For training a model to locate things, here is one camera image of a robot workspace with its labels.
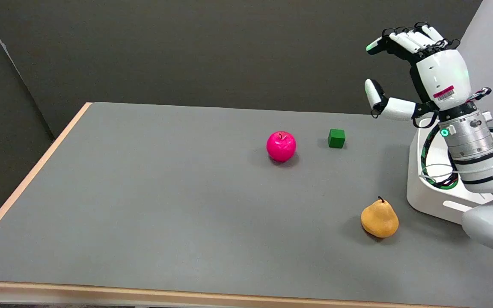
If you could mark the yellow pear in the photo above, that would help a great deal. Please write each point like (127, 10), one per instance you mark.
(379, 218)

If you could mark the white plastic bin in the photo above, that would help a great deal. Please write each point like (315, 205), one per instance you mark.
(435, 192)

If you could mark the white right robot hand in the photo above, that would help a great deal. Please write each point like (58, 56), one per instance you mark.
(442, 72)

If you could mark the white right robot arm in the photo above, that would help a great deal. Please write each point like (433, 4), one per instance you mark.
(482, 171)

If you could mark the pink apple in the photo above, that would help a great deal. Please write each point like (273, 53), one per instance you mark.
(281, 146)

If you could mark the green cube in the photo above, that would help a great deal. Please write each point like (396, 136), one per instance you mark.
(336, 138)

